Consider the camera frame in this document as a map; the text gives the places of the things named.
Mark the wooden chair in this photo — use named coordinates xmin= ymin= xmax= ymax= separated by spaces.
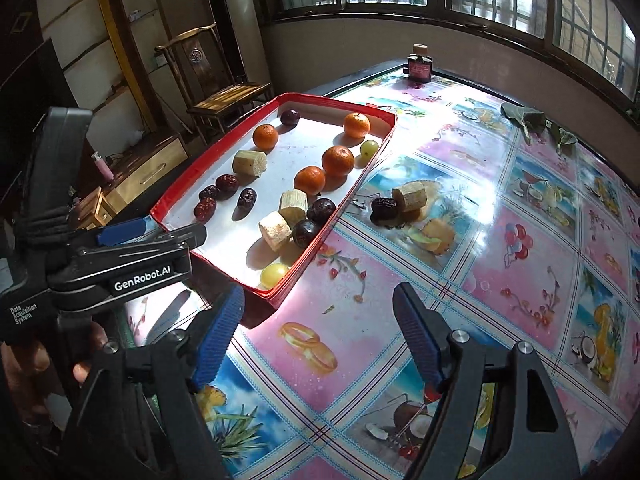
xmin=154 ymin=22 xmax=277 ymax=147

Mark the green leaf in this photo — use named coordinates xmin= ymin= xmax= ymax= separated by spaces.
xmin=501 ymin=102 xmax=546 ymax=145
xmin=545 ymin=120 xmax=581 ymax=153

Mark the red tray white inside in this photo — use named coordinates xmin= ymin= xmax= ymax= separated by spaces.
xmin=150 ymin=92 xmax=398 ymax=311

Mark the orange mandarin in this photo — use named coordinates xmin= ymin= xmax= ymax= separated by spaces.
xmin=321 ymin=145 xmax=356 ymax=177
xmin=252 ymin=123 xmax=279 ymax=151
xmin=293 ymin=165 xmax=327 ymax=196
xmin=343 ymin=112 xmax=371 ymax=139

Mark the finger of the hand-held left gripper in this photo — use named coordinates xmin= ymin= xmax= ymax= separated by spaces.
xmin=82 ymin=223 xmax=208 ymax=263
xmin=95 ymin=216 xmax=162 ymax=247

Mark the fruit print tablecloth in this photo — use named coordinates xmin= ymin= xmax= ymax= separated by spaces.
xmin=120 ymin=70 xmax=640 ymax=480

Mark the person's left hand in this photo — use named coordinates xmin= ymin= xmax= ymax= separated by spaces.
xmin=0 ymin=320 xmax=108 ymax=413

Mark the pink bottle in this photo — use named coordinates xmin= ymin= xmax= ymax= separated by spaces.
xmin=91 ymin=151 xmax=116 ymax=181

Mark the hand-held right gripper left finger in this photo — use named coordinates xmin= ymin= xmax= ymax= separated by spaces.
xmin=62 ymin=284 xmax=246 ymax=480

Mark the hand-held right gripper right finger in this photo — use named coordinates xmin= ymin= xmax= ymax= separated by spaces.
xmin=392 ymin=282 xmax=583 ymax=480

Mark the dark red bottle wooden cap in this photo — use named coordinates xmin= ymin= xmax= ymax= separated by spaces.
xmin=404 ymin=44 xmax=434 ymax=82

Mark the low wooden cabinet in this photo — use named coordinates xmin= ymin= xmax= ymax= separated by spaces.
xmin=102 ymin=132 xmax=191 ymax=216

